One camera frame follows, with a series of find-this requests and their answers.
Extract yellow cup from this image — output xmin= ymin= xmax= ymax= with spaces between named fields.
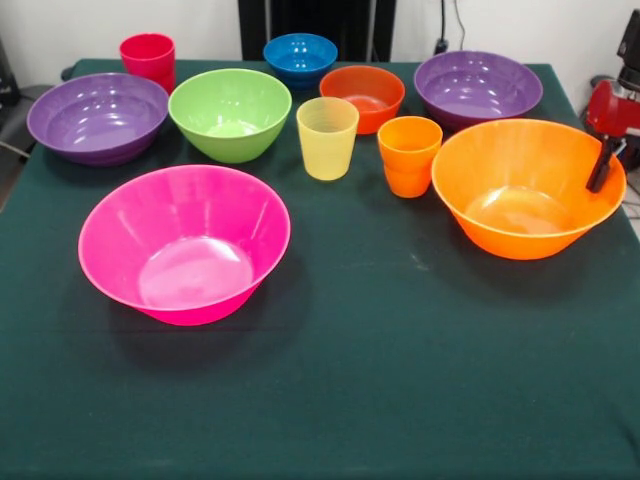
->
xmin=295 ymin=96 xmax=361 ymax=182

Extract large orange bowl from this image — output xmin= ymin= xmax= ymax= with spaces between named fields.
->
xmin=431 ymin=118 xmax=628 ymax=261

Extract pink bowl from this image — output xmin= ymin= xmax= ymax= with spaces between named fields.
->
xmin=77 ymin=164 xmax=292 ymax=327

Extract red cup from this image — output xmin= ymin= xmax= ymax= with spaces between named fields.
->
xmin=119 ymin=32 xmax=177 ymax=95

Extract red-orange bowl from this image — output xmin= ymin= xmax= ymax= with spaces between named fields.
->
xmin=319 ymin=65 xmax=407 ymax=136

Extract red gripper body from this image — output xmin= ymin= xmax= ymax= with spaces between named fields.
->
xmin=585 ymin=78 xmax=634 ymax=139

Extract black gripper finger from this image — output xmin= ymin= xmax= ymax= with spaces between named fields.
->
xmin=585 ymin=134 xmax=619 ymax=194

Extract blue bowl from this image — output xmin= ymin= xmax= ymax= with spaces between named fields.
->
xmin=262 ymin=32 xmax=339 ymax=91

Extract purple bowl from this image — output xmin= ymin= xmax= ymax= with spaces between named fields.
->
xmin=413 ymin=50 xmax=544 ymax=135
xmin=26 ymin=72 xmax=170 ymax=167

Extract green bowl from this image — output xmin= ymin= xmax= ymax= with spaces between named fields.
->
xmin=167 ymin=68 xmax=293 ymax=165

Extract orange cup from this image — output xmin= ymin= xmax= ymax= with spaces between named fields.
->
xmin=376 ymin=115 xmax=444 ymax=199

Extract black wall cable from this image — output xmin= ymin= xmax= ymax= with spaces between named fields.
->
xmin=433 ymin=0 xmax=466 ymax=55

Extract dark green table cloth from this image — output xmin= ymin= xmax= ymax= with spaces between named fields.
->
xmin=0 ymin=58 xmax=640 ymax=480

